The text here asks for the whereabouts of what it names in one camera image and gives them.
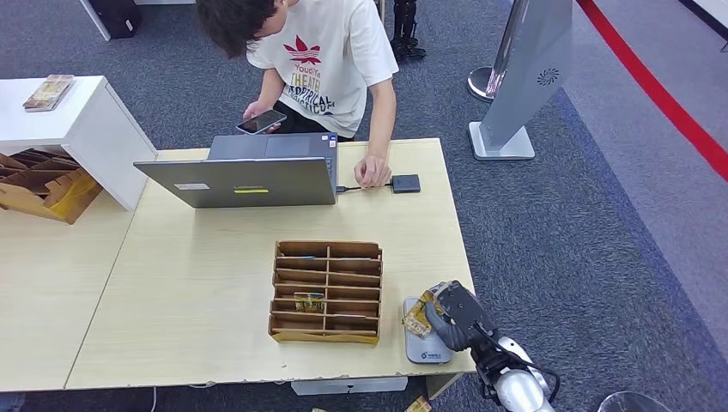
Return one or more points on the grey laptop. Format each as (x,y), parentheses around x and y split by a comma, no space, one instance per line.
(256,182)

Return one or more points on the person's left forearm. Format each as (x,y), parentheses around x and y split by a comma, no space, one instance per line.
(383,116)

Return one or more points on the black cabinet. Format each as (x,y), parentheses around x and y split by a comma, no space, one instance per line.
(114,17)

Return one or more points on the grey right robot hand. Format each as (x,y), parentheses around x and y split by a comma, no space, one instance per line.
(449,340)

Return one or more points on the grey kiosk stand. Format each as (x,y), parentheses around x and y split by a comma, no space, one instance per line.
(529,57)

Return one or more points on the person's right forearm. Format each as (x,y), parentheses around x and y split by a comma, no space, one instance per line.
(270,88)

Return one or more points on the clear round glass object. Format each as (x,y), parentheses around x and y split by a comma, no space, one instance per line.
(631,402)

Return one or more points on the black smartphone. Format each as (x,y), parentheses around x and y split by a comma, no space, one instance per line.
(261,121)

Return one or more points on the yellow green room key card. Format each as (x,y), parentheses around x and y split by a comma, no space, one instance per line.
(309,302)

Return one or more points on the brown cardboard organizer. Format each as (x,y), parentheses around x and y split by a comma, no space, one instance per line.
(40,190)

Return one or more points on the person's right hand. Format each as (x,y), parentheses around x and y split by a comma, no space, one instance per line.
(260,109)

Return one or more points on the white side table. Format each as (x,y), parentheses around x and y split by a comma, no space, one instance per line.
(68,122)

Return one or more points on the yellow patterned ID card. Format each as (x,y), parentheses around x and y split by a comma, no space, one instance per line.
(415,324)

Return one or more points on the red barrier belt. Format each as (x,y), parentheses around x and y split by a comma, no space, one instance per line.
(654,91)

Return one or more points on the stack of patterned cards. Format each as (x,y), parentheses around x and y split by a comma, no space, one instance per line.
(48,92)

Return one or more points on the chrome stanchion post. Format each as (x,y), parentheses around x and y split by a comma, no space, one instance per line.
(483,84)

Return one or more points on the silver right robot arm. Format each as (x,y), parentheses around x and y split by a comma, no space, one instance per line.
(515,392)

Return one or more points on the black tripod stand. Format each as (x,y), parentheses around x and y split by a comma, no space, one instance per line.
(406,34)

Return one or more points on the small black usb box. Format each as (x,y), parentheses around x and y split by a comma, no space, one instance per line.
(405,183)

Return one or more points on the white card reader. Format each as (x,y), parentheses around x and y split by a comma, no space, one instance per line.
(424,353)

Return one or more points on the person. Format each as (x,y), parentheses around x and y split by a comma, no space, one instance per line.
(335,45)

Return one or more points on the person's left hand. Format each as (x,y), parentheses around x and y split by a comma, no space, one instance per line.
(372,172)

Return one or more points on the wooden slotted card organizer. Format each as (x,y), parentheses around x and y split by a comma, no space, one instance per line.
(352,278)

